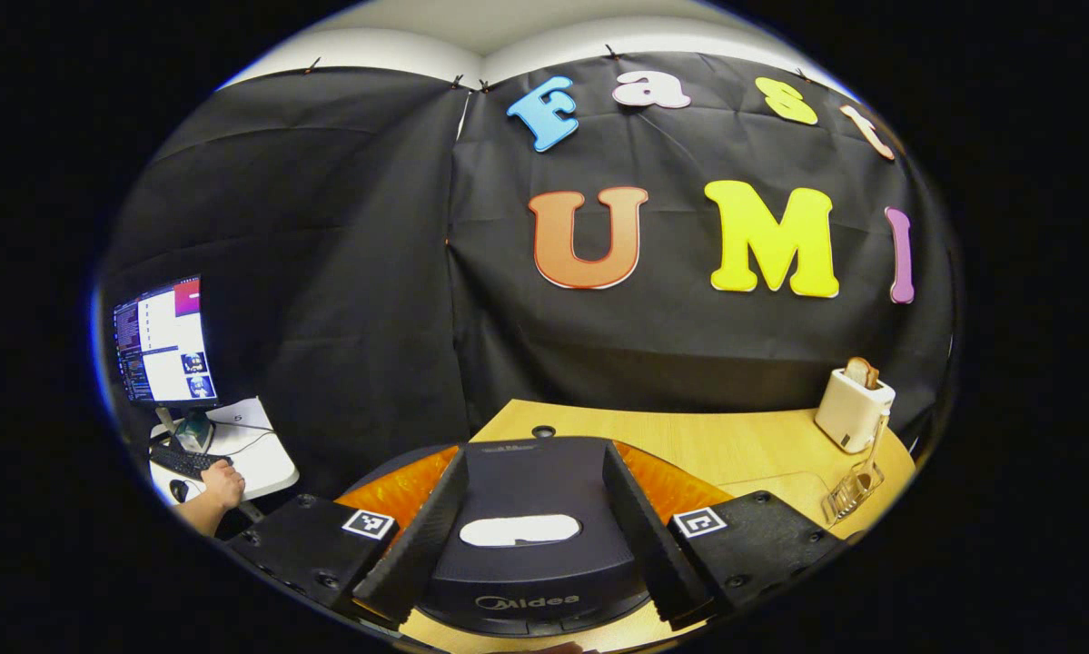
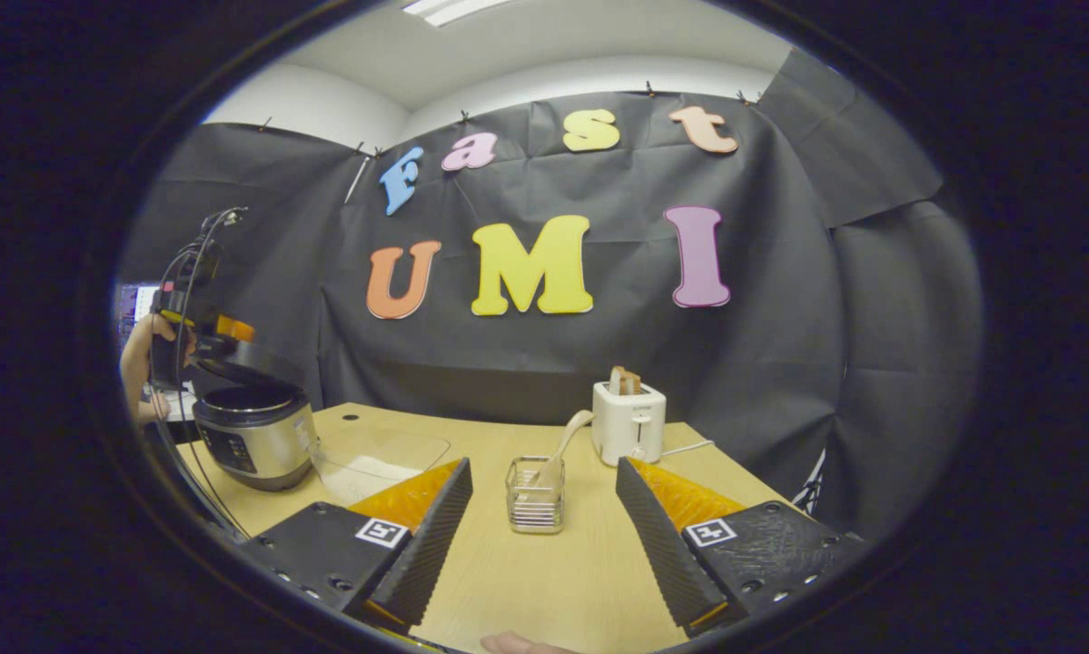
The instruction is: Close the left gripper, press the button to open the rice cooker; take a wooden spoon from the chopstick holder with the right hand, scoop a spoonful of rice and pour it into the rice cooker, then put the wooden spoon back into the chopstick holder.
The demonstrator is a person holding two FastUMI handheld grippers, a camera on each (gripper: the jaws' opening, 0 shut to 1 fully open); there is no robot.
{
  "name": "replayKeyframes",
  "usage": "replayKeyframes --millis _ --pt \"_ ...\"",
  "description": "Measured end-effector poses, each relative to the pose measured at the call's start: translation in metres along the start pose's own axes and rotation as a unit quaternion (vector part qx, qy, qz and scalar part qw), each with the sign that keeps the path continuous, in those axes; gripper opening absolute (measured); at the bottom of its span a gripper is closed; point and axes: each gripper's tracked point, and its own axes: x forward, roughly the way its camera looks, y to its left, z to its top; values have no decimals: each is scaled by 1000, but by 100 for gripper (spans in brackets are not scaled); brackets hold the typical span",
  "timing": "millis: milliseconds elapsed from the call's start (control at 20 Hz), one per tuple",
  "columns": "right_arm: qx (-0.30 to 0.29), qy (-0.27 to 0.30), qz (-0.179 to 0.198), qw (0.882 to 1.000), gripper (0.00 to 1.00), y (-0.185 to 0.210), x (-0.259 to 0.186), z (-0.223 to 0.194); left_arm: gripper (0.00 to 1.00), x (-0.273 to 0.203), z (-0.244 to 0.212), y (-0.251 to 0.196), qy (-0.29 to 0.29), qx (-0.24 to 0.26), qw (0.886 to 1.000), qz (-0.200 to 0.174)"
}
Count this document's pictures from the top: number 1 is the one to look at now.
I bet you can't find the small teal box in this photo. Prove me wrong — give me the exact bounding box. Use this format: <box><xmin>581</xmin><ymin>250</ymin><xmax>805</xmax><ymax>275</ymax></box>
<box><xmin>174</xmin><ymin>411</ymin><xmax>215</xmax><ymax>452</ymax></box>

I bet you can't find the white toaster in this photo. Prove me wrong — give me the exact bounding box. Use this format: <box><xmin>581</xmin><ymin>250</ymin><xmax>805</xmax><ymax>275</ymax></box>
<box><xmin>814</xmin><ymin>368</ymin><xmax>896</xmax><ymax>453</ymax></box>

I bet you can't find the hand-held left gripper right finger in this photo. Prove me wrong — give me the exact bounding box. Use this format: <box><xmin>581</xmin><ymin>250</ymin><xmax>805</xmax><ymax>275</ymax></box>
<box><xmin>603</xmin><ymin>441</ymin><xmax>849</xmax><ymax>628</ymax></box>

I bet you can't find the black backdrop cloth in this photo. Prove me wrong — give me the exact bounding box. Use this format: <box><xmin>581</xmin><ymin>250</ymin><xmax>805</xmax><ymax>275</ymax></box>
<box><xmin>99</xmin><ymin>50</ymin><xmax>958</xmax><ymax>496</ymax></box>

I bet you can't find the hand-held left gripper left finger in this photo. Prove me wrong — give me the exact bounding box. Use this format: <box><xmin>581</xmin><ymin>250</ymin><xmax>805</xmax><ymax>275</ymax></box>
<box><xmin>226</xmin><ymin>443</ymin><xmax>469</xmax><ymax>628</ymax></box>

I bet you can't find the black keyboard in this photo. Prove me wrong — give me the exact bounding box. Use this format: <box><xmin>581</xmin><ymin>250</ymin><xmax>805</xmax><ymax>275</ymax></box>
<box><xmin>149</xmin><ymin>442</ymin><xmax>232</xmax><ymax>481</ymax></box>

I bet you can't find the metal wire chopstick holder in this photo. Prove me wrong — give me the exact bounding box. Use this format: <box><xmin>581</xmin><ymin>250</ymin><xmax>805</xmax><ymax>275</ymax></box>
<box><xmin>821</xmin><ymin>459</ymin><xmax>886</xmax><ymax>526</ymax></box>

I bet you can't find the white side table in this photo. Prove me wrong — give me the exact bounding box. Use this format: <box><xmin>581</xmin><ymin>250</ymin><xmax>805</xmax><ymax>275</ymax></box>
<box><xmin>149</xmin><ymin>397</ymin><xmax>300</xmax><ymax>523</ymax></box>

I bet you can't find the clear rice container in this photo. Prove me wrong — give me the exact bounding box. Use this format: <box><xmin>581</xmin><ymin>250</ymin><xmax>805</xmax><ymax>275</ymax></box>
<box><xmin>717</xmin><ymin>471</ymin><xmax>840</xmax><ymax>528</ymax></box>

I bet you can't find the dark grey rice cooker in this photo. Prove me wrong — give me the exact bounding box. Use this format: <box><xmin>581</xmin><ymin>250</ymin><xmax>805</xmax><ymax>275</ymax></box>
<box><xmin>349</xmin><ymin>436</ymin><xmax>681</xmax><ymax>637</ymax></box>

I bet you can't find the computer monitor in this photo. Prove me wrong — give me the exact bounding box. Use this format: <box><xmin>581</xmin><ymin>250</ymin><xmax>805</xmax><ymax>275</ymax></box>
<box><xmin>113</xmin><ymin>275</ymin><xmax>220</xmax><ymax>428</ymax></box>

